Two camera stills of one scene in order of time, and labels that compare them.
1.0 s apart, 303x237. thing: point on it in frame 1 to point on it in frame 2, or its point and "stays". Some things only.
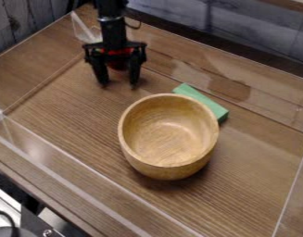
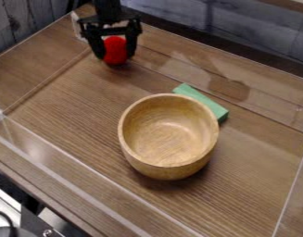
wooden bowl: x=169 y=134 stays
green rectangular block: x=220 y=111 stays
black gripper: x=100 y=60 to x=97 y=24
